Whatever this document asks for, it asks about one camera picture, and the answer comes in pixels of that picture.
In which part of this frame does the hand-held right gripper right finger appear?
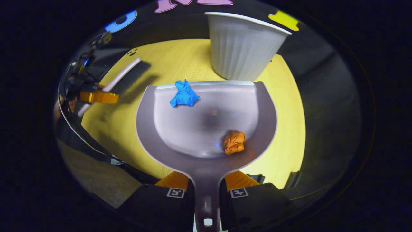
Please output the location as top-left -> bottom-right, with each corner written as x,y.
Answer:
220,170 -> 300,232

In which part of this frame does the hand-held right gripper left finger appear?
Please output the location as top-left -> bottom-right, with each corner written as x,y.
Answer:
121,171 -> 196,232

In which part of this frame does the small grey broom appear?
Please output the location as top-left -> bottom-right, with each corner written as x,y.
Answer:
77,57 -> 142,117

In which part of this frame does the orange paper trash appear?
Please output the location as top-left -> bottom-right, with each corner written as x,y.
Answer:
222,130 -> 246,155

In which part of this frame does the blue paper trash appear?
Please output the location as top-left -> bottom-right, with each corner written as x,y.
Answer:
169,79 -> 200,109

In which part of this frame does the grey plastic dustpan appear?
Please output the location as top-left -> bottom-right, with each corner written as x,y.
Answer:
135,80 -> 278,232

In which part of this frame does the grey ribbed garbage bin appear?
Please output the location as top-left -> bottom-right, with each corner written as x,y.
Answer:
204,12 -> 293,81

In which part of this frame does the yellow wooden desktop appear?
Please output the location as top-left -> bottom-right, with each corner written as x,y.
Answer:
80,39 -> 306,190

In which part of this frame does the black table edge bracket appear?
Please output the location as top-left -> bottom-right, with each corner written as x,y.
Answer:
285,171 -> 304,191

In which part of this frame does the thin black cable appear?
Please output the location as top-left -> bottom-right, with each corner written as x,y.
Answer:
57,64 -> 129,165

